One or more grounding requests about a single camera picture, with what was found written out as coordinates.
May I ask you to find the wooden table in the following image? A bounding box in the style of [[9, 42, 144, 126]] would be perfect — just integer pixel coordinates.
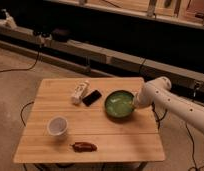
[[14, 78, 165, 163]]

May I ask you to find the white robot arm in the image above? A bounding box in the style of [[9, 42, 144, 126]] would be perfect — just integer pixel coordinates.
[[133, 76, 204, 134]]

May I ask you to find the black cable on floor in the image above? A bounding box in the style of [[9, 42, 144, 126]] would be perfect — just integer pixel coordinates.
[[0, 46, 41, 75]]

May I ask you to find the black smartphone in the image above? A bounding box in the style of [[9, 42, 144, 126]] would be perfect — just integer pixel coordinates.
[[82, 90, 102, 106]]

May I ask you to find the black cable by robot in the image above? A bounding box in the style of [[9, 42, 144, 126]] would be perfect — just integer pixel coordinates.
[[150, 101, 204, 171]]

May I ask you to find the black device on ledge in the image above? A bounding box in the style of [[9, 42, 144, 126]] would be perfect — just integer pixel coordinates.
[[51, 29, 70, 42]]

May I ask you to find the black cable under table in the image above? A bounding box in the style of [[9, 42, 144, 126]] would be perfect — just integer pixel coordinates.
[[20, 100, 35, 128]]

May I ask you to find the green ceramic bowl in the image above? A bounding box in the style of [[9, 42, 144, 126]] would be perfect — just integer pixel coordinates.
[[104, 90, 134, 118]]

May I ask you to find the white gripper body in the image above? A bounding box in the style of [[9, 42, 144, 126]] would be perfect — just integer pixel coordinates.
[[133, 89, 152, 109]]

